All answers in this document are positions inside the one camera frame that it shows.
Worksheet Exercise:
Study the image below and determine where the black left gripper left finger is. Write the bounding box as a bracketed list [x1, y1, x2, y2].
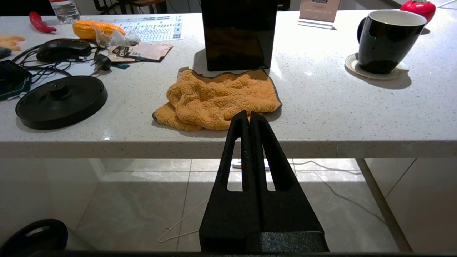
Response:
[199, 110, 261, 252]

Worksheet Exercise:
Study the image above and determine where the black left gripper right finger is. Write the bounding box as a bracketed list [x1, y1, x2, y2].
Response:
[250, 111, 325, 233]

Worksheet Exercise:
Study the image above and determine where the white power strip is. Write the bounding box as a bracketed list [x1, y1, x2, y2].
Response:
[231, 160, 270, 171]

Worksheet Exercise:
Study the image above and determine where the orange fluffy towel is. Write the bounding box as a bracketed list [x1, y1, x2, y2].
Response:
[152, 68, 283, 132]

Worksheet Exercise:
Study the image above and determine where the white round coaster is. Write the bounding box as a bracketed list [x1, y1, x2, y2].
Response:
[345, 53, 410, 80]

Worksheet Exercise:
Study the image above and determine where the black tissue box white lid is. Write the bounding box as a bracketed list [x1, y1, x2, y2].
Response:
[200, 0, 278, 72]

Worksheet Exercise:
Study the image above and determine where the brown paper packet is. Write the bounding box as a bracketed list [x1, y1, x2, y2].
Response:
[107, 42, 174, 63]

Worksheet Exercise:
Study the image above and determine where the black power plug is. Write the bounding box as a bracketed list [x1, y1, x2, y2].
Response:
[89, 54, 112, 75]

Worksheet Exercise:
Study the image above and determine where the black mug white inside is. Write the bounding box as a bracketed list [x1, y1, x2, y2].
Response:
[357, 9, 428, 75]

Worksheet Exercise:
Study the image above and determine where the round black kettle base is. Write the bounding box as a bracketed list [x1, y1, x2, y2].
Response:
[15, 75, 109, 130]

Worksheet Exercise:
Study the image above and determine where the white printed sheet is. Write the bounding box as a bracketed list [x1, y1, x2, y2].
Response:
[107, 14, 184, 41]

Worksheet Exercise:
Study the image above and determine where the beige QR code sign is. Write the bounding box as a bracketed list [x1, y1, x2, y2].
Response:
[298, 0, 342, 30]

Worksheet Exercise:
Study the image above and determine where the clear plastic wrapper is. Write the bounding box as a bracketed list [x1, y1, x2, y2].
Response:
[92, 22, 141, 49]

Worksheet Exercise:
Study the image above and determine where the black computer mouse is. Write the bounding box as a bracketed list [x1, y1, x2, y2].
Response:
[36, 38, 92, 63]

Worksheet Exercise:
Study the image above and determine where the yellow corn cob toy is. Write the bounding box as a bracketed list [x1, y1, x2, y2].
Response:
[72, 20, 126, 40]

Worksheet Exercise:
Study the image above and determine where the red tomato toy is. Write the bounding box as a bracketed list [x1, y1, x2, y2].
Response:
[400, 0, 437, 23]

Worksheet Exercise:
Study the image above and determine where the dark flat device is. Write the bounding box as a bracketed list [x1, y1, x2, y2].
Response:
[0, 60, 32, 101]

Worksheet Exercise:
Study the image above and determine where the clear water bottle red cap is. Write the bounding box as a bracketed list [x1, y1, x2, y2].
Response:
[49, 0, 80, 24]

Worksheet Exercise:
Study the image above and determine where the red chili pepper toy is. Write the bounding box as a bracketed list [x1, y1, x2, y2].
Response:
[29, 11, 57, 33]

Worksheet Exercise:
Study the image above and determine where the orange hand shaped toy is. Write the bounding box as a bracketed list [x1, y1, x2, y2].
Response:
[0, 35, 26, 51]

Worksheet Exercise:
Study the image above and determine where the white wire hanger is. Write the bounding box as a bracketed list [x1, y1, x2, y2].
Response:
[159, 198, 211, 243]

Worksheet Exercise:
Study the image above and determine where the thin grey floor cable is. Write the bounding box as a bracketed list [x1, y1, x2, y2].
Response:
[264, 161, 379, 225]

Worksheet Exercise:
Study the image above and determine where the black ring shaped part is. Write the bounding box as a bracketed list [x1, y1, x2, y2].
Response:
[0, 218, 69, 257]

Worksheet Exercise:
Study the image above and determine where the black mouse cable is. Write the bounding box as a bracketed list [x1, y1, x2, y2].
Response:
[11, 45, 104, 84]

